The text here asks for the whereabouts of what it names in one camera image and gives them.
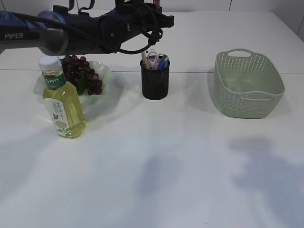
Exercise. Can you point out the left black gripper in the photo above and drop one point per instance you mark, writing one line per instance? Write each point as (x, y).
(129, 19)

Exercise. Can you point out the red glitter pen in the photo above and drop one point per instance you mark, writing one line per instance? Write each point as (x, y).
(156, 2)

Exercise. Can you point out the pink capped scissors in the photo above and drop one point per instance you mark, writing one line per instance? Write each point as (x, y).
(153, 65)

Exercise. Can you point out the gold glitter pen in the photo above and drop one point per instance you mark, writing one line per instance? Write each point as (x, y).
(144, 60)

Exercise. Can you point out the blue capped scissors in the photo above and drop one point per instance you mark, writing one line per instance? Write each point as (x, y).
(163, 63)

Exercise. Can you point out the dark red grape bunch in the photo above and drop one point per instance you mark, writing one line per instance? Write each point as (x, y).
(78, 72)

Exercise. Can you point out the green tea bottle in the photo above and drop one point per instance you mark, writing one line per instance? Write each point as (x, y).
(61, 99)

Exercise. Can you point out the clear plastic sheet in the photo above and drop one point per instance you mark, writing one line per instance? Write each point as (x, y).
(245, 91)

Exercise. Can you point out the clear plastic ruler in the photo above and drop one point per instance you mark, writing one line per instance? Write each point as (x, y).
(151, 55)

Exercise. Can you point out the blue glitter pen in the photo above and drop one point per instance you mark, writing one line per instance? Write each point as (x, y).
(161, 58)

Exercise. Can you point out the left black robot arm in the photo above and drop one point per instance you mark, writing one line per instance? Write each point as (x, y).
(59, 32)

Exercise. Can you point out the black mesh pen holder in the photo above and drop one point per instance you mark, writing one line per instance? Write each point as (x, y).
(155, 83)

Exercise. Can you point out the green woven plastic basket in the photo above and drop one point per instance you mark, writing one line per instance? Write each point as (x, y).
(257, 70)

